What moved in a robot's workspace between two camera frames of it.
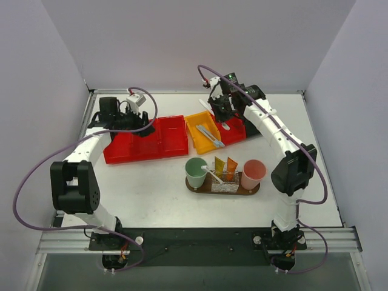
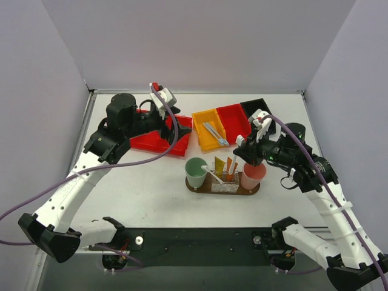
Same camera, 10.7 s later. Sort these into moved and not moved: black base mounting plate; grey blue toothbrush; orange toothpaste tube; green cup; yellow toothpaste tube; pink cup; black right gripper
Moved: black right gripper; grey blue toothbrush
Not moved: black base mounting plate; pink cup; orange toothpaste tube; green cup; yellow toothpaste tube
